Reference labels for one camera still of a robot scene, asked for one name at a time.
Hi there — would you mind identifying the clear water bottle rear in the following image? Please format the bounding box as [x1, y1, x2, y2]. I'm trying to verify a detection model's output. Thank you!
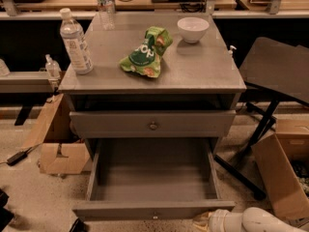
[97, 0, 115, 30]

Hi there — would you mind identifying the grey low shelf left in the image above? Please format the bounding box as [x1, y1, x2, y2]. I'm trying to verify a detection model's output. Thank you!
[0, 72, 60, 94]

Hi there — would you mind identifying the cardboard box left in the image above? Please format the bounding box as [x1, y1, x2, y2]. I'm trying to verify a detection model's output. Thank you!
[22, 94, 93, 175]

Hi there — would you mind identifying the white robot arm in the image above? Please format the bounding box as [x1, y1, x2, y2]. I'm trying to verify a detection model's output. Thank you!
[192, 207, 306, 232]

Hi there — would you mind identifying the grey wooden drawer cabinet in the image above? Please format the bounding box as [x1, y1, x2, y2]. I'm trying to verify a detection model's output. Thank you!
[60, 12, 245, 149]

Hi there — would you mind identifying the grey drawer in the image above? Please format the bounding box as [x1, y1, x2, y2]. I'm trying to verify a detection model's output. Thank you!
[72, 138, 235, 220]
[70, 110, 236, 138]

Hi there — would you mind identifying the black folding side table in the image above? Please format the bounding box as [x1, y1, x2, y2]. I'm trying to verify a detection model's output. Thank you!
[214, 37, 309, 200]

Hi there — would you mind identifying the large labelled water bottle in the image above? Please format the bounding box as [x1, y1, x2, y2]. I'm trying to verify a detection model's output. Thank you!
[60, 8, 93, 74]

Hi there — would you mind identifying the small clear bottle left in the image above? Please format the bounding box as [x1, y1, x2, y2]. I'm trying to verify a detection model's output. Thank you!
[45, 54, 61, 79]

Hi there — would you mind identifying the green snack bag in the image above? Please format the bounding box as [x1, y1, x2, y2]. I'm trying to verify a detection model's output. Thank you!
[119, 26, 173, 78]

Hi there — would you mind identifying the small sanitizer pump bottle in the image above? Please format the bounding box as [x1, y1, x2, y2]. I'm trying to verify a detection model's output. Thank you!
[228, 45, 237, 57]

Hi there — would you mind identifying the black power adapter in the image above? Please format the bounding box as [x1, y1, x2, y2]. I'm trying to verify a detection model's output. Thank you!
[7, 151, 27, 166]

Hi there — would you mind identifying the cardboard box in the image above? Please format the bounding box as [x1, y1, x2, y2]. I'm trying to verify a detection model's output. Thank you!
[22, 94, 93, 175]
[251, 119, 309, 220]

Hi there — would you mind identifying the cardboard box right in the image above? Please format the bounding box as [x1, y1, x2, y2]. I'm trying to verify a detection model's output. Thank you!
[251, 119, 309, 220]

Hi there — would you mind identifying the white ceramic bowl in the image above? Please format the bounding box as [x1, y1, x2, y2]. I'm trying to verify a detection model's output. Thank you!
[178, 17, 210, 44]

